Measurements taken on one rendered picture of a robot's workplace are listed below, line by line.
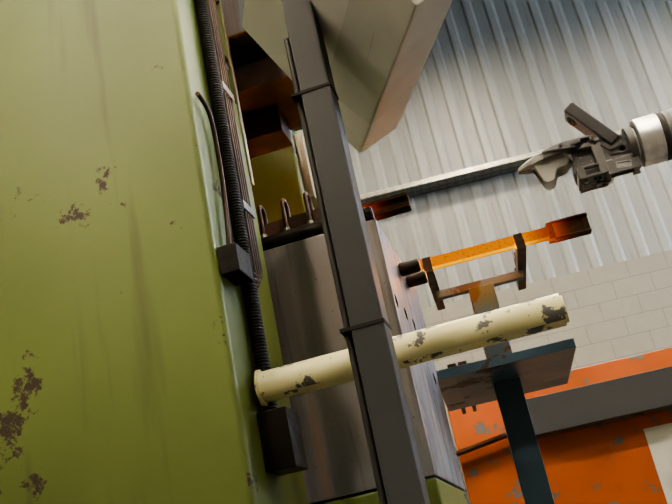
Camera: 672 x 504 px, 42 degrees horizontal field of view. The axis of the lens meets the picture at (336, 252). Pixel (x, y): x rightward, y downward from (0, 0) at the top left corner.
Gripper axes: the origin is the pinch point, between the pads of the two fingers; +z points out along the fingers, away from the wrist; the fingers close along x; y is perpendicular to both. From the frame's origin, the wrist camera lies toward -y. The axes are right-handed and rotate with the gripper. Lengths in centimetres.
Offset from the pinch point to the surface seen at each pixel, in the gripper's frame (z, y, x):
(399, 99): 16, 6, -47
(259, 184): 57, -24, 23
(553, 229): -4.1, 2.0, 33.4
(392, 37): 14, 7, -64
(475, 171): 7, -331, 727
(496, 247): 9.0, 2.5, 33.6
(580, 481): 0, 34, 347
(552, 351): 3.9, 29.7, 27.4
